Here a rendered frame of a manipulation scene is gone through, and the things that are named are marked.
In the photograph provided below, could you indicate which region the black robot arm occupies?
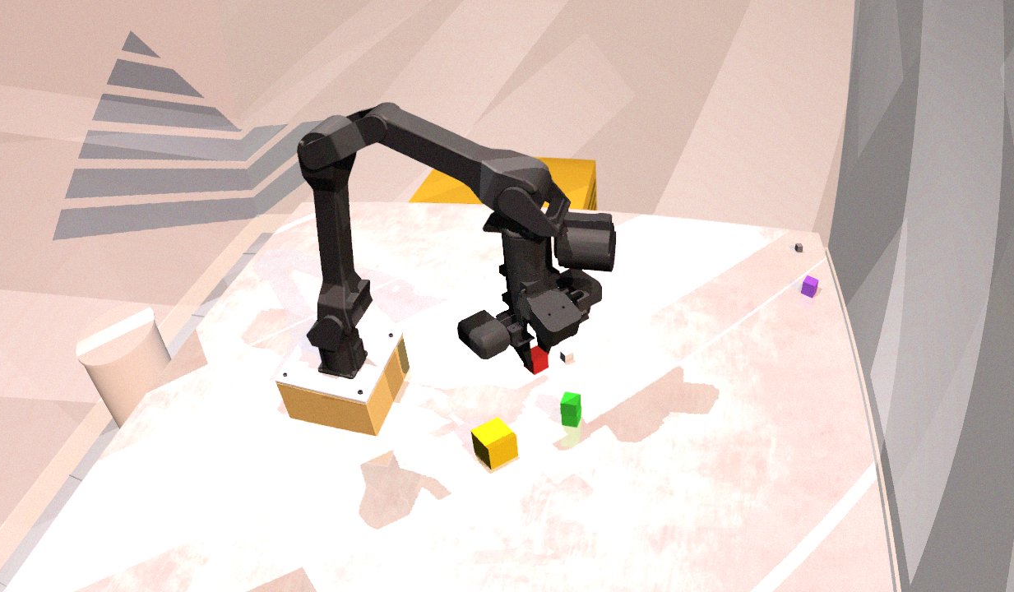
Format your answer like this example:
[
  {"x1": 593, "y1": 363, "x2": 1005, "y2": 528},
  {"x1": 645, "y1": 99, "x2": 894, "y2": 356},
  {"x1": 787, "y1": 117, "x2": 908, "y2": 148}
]
[{"x1": 297, "y1": 102, "x2": 615, "y2": 379}]

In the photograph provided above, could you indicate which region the red block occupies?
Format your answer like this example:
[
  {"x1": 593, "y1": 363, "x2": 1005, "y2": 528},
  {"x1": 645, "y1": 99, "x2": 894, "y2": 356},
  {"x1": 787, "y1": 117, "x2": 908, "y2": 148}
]
[{"x1": 523, "y1": 345, "x2": 549, "y2": 375}]

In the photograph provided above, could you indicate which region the green block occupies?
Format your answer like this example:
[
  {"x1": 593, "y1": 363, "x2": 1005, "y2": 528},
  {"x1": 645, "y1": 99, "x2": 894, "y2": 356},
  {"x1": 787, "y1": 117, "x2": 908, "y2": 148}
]
[
  {"x1": 560, "y1": 391, "x2": 581, "y2": 417},
  {"x1": 562, "y1": 406, "x2": 582, "y2": 428}
]

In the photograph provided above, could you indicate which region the purple block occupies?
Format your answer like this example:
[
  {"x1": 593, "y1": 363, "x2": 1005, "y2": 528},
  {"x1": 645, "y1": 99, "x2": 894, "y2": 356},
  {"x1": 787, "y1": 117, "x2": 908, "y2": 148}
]
[{"x1": 801, "y1": 275, "x2": 819, "y2": 298}]

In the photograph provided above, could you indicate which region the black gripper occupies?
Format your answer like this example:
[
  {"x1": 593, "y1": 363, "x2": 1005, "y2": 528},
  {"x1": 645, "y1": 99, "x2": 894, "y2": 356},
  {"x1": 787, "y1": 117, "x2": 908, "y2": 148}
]
[{"x1": 456, "y1": 262, "x2": 602, "y2": 368}]

